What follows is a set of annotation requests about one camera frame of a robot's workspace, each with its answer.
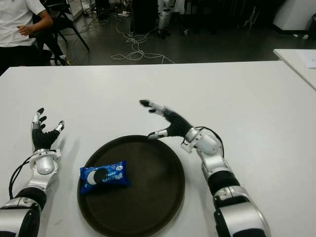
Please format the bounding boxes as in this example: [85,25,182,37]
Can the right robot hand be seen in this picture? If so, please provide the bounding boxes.
[139,99,195,140]

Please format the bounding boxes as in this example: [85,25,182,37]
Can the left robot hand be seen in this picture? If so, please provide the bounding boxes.
[31,107,66,152]

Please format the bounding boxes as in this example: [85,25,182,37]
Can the blue Oreo cookie pack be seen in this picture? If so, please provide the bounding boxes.
[79,160,131,196]

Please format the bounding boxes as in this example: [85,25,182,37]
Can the round dark brown tray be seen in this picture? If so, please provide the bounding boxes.
[77,135,186,237]

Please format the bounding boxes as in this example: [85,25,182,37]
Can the silver humanoid robot legs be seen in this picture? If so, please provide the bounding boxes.
[157,0,176,39]

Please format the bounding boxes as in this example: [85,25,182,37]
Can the black cabinet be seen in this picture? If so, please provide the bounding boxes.
[132,0,158,34]

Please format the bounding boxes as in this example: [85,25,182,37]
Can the black chair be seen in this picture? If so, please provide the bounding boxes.
[32,0,90,67]

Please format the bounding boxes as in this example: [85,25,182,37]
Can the seated person white shirt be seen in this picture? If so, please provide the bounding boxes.
[0,0,54,76]

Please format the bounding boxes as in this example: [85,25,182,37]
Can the white side table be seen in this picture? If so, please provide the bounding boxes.
[273,48,316,91]

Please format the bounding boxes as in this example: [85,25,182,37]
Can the white paper sheet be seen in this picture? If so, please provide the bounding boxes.
[300,50,316,69]

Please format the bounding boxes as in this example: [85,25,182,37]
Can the white counter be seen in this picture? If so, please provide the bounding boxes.
[271,0,316,33]

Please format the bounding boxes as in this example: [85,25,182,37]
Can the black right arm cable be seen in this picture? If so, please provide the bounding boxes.
[197,126,225,158]

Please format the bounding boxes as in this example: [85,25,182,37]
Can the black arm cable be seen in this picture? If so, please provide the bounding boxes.
[7,157,38,200]
[197,126,225,158]

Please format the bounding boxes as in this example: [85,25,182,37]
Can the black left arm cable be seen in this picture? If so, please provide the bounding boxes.
[7,157,38,200]

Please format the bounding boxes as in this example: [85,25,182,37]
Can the white floor cable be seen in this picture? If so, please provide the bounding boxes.
[111,9,176,64]

